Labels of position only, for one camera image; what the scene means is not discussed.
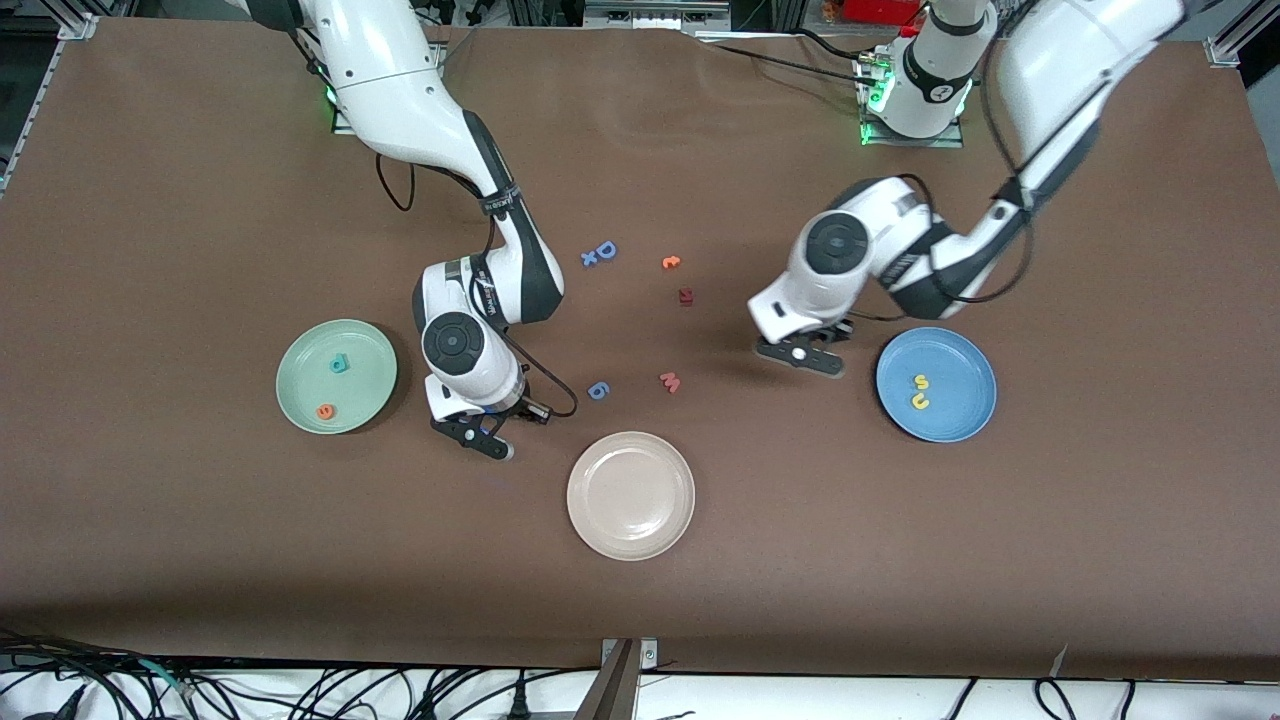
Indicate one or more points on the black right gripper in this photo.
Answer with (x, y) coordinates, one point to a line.
(521, 405)

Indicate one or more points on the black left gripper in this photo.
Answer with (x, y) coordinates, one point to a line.
(838, 330)

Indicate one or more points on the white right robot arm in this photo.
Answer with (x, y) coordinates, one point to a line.
(400, 100)

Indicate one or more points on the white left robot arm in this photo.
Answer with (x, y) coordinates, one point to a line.
(1060, 60)

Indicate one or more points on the blue foam digit six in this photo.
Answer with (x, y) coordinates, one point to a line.
(598, 390)

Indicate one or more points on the blue plate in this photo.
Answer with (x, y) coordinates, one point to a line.
(950, 400)

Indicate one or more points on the beige plate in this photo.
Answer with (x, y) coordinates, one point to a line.
(630, 496)

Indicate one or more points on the pink foam letter m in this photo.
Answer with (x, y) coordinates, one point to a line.
(670, 382)

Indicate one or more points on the blue foam letter D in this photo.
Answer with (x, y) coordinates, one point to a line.
(606, 251)

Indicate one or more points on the light green plate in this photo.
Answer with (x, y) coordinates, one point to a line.
(336, 385)

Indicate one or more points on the black power plug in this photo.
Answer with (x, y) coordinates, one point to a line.
(519, 703)

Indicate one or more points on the aluminium profile bar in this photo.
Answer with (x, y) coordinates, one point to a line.
(612, 690)

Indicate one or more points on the red box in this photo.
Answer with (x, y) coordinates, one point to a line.
(880, 10)

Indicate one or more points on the small grey tape tag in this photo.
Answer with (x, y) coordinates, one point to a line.
(1060, 662)

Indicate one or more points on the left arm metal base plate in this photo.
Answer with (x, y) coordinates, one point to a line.
(950, 138)

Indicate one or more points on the small metal bracket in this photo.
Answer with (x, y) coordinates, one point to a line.
(649, 654)

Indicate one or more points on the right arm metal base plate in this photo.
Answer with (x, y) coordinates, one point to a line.
(340, 126)

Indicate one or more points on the grey metal rail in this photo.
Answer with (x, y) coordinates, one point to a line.
(655, 12)

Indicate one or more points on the aluminium table frame profile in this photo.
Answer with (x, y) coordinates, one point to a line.
(1225, 50)
(78, 27)

